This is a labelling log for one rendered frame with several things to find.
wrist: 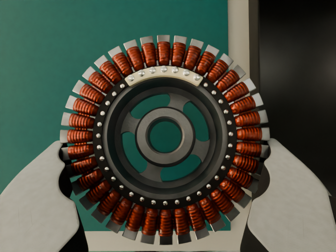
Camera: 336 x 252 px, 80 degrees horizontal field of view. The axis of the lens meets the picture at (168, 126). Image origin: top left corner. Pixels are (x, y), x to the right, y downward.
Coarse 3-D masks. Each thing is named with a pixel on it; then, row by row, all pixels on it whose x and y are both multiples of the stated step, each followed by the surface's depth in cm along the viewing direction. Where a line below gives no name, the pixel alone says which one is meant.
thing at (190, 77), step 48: (144, 48) 11; (192, 48) 11; (96, 96) 10; (144, 96) 13; (192, 96) 13; (240, 96) 11; (96, 144) 11; (144, 144) 11; (192, 144) 11; (240, 144) 10; (96, 192) 10; (144, 192) 11; (192, 192) 11; (240, 192) 10; (144, 240) 10
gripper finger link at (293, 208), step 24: (264, 144) 11; (264, 168) 9; (288, 168) 9; (264, 192) 8; (288, 192) 8; (312, 192) 8; (264, 216) 7; (288, 216) 7; (312, 216) 7; (264, 240) 6; (288, 240) 6; (312, 240) 6
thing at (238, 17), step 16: (240, 0) 20; (240, 16) 20; (240, 32) 20; (240, 48) 19; (240, 64) 19; (240, 80) 19; (240, 208) 19; (240, 224) 19; (96, 240) 19; (112, 240) 19; (128, 240) 19; (176, 240) 19; (192, 240) 19; (208, 240) 19; (224, 240) 19; (240, 240) 19
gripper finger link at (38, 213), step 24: (24, 168) 9; (48, 168) 9; (24, 192) 8; (48, 192) 8; (0, 216) 7; (24, 216) 7; (48, 216) 7; (72, 216) 7; (0, 240) 6; (24, 240) 6; (48, 240) 6; (72, 240) 6
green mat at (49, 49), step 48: (0, 0) 19; (48, 0) 19; (96, 0) 19; (144, 0) 19; (192, 0) 19; (0, 48) 19; (48, 48) 19; (96, 48) 19; (0, 96) 19; (48, 96) 19; (0, 144) 19; (48, 144) 19; (0, 192) 19
